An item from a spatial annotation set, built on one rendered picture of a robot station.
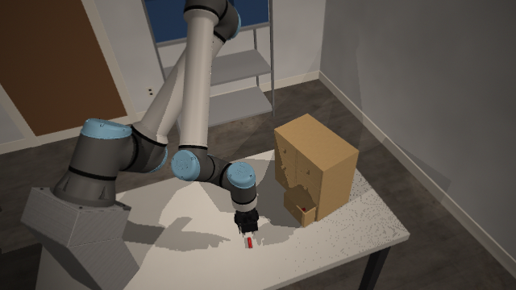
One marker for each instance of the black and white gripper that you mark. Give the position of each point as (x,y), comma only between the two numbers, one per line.
(247,221)

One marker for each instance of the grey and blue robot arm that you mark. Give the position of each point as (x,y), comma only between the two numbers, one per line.
(104,148)

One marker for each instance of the tan wooden chest of drawers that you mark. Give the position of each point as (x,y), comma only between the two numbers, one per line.
(331,154)

